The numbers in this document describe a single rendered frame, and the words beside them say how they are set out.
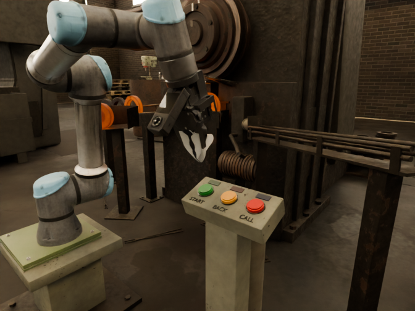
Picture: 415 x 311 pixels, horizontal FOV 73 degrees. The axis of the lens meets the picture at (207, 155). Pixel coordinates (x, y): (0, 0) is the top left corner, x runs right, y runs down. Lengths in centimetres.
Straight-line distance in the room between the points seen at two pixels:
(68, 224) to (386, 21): 716
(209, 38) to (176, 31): 92
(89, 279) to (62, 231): 22
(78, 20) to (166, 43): 16
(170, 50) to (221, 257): 50
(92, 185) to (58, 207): 13
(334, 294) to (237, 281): 74
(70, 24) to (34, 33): 335
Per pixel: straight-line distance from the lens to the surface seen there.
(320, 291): 143
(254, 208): 65
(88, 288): 126
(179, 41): 58
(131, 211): 201
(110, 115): 177
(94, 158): 109
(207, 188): 73
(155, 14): 57
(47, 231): 115
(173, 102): 59
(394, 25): 748
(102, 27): 61
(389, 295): 153
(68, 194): 110
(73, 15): 60
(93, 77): 98
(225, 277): 77
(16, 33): 385
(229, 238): 70
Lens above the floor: 89
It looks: 15 degrees down
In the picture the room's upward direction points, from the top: straight up
